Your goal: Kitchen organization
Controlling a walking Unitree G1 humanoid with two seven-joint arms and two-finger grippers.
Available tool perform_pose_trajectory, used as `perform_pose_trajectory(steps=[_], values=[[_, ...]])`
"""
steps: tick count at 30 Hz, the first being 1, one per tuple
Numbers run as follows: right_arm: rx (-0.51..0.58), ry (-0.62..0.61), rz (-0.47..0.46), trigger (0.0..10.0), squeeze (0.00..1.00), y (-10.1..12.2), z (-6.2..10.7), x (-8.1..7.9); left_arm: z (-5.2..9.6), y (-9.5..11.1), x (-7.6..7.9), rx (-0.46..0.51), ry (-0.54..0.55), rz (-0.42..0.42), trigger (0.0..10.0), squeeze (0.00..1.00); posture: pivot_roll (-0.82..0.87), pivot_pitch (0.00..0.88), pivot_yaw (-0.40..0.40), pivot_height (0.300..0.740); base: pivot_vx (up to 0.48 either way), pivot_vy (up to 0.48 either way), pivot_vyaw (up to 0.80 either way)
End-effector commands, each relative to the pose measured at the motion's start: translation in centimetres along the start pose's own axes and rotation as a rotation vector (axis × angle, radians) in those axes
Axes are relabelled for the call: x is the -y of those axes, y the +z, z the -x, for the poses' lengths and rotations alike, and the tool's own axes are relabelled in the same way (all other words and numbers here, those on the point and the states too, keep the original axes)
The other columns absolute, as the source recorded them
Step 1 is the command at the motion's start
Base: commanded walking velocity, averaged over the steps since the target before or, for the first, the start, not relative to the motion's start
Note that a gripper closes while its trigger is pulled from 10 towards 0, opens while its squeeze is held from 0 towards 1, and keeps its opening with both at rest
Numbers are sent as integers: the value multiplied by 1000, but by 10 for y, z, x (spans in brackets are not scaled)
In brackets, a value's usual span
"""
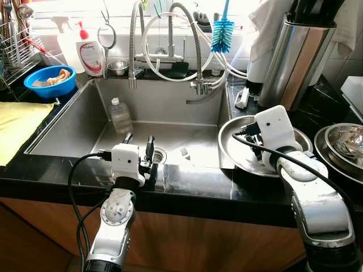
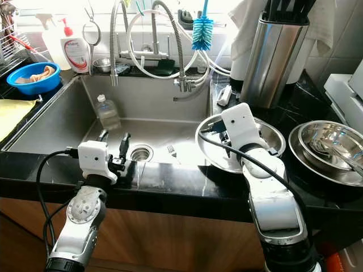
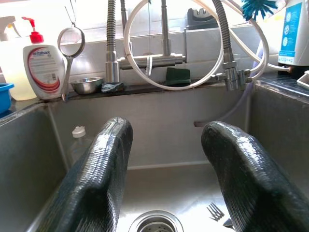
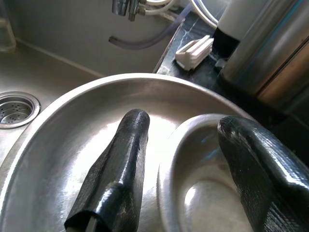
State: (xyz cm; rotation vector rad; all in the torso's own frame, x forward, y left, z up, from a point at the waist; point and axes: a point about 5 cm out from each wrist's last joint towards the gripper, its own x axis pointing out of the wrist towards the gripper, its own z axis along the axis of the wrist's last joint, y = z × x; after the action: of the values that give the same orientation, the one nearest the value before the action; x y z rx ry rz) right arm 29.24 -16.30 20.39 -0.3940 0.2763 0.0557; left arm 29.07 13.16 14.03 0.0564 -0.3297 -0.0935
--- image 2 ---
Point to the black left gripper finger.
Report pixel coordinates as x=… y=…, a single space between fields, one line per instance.
x=124 y=146
x=102 y=136

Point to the steel fork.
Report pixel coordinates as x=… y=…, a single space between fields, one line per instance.
x=171 y=151

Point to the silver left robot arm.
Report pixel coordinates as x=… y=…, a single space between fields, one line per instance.
x=82 y=218

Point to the steel sink drain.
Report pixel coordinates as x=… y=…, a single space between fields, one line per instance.
x=140 y=153

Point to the clear plastic bottle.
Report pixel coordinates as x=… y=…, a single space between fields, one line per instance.
x=108 y=116

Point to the large steel plate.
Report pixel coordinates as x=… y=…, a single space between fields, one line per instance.
x=210 y=153

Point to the stainless steel sink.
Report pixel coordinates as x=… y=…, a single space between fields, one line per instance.
x=147 y=107

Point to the small white clip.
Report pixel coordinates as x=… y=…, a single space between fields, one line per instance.
x=224 y=96

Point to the small steel cup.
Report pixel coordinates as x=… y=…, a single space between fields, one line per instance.
x=102 y=66

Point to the large steel basin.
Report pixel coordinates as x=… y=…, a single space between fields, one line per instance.
x=300 y=164

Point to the steel flexible faucet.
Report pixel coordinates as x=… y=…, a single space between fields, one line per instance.
x=113 y=59

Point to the blue plastic bowl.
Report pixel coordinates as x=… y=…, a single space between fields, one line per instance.
x=34 y=88

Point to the brown wooden sink cabinet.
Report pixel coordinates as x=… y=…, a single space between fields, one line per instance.
x=176 y=238

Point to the white red soap pump bottle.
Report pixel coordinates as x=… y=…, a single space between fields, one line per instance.
x=76 y=54

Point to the beige cloth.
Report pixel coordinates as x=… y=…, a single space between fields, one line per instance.
x=42 y=73

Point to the dark green sponge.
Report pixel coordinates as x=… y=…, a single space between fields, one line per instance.
x=165 y=68

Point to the yellow cloth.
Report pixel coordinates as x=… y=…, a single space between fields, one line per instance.
x=14 y=116

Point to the steel mixing bowl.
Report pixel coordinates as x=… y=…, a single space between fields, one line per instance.
x=326 y=133

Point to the steel knife block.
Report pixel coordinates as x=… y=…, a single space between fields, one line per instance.
x=278 y=56

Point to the steel mesh strainer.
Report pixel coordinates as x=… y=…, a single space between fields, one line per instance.
x=92 y=35

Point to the white spray bottle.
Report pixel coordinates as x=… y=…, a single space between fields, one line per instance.
x=51 y=39

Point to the steel spoon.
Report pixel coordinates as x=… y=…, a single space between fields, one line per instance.
x=343 y=156

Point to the blue bottle brush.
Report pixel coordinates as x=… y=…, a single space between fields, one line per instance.
x=202 y=34

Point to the white hanging towel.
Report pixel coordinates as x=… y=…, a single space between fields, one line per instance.
x=247 y=22
x=320 y=22

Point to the white washing machine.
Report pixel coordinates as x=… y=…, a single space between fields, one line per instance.
x=346 y=96

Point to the orange plastic object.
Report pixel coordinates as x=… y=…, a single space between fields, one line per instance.
x=333 y=263

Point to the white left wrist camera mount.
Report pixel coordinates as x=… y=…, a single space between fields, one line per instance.
x=93 y=157

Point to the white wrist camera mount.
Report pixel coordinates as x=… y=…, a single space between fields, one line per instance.
x=244 y=126
x=93 y=157

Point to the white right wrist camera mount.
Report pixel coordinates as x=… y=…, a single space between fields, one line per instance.
x=244 y=126

